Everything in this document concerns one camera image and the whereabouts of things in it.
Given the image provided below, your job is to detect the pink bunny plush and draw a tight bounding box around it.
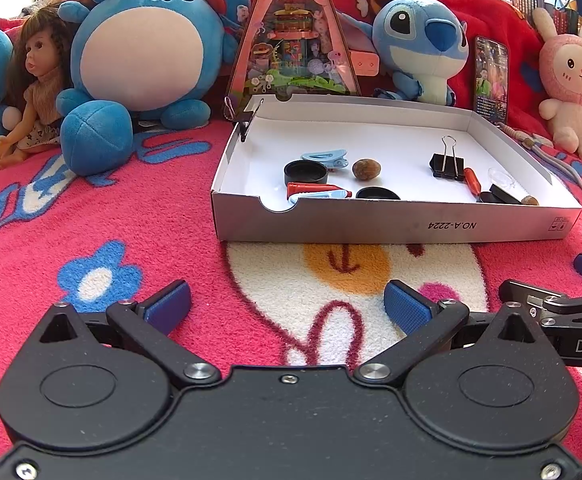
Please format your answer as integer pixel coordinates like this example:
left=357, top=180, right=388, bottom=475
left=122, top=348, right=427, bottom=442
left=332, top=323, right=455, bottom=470
left=532, top=7, right=582, bottom=167

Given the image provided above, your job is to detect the black round bottle cap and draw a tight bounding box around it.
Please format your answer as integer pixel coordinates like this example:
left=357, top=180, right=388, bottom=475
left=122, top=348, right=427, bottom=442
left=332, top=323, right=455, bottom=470
left=284, top=160, right=328, bottom=187

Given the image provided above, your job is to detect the blue alien plush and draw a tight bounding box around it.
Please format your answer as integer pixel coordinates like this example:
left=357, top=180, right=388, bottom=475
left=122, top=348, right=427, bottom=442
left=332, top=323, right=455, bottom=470
left=341, top=0, right=472, bottom=107

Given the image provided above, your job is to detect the small black ring cap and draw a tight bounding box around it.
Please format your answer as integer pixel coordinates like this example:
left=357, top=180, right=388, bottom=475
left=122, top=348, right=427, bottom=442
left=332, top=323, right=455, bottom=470
left=356, top=186, right=402, bottom=201

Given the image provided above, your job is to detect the brown-haired doll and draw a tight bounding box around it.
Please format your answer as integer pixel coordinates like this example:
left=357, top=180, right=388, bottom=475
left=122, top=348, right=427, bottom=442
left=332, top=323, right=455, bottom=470
left=0, top=6, right=76, bottom=168

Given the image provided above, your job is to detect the grey phone lanyard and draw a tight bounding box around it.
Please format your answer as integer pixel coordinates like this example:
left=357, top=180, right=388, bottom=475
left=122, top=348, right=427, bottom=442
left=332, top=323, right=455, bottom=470
left=501, top=122, right=582, bottom=218

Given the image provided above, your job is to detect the large black binder clip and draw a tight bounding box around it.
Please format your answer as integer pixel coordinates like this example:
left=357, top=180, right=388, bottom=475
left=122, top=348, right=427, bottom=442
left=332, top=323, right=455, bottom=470
left=429, top=136, right=466, bottom=181

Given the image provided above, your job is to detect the blue round mouse plush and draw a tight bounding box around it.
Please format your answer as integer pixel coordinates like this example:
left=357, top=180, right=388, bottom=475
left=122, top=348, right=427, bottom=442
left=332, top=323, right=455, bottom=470
left=56, top=0, right=252, bottom=177

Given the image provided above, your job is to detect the clear plastic dome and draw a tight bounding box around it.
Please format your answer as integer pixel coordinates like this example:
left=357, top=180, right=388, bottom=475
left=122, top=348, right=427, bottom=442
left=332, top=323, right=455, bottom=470
left=486, top=167, right=519, bottom=191

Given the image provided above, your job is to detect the white cardboard box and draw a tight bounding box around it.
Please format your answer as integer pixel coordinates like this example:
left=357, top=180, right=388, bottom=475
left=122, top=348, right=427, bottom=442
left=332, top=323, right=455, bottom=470
left=211, top=93, right=582, bottom=242

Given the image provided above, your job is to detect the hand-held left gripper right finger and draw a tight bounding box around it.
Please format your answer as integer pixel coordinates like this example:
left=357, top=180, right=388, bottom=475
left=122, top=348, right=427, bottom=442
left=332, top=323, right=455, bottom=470
left=353, top=280, right=554, bottom=387

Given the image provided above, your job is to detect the small black binder clip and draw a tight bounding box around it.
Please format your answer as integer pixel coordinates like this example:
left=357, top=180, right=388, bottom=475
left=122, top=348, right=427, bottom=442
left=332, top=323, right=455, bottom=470
left=223, top=96, right=266, bottom=142

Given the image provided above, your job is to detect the pink triangular toy box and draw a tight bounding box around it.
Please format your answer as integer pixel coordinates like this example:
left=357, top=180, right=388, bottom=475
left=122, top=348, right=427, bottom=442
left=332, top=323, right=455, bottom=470
left=226, top=0, right=362, bottom=98

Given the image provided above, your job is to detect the black smartphone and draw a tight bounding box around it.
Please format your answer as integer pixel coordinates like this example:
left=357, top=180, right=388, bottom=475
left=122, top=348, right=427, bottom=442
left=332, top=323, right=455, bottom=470
left=473, top=36, right=510, bottom=125

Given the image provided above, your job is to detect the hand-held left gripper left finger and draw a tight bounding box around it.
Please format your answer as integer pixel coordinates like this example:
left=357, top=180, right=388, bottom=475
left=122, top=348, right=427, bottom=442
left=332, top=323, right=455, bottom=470
left=21, top=280, right=222, bottom=389

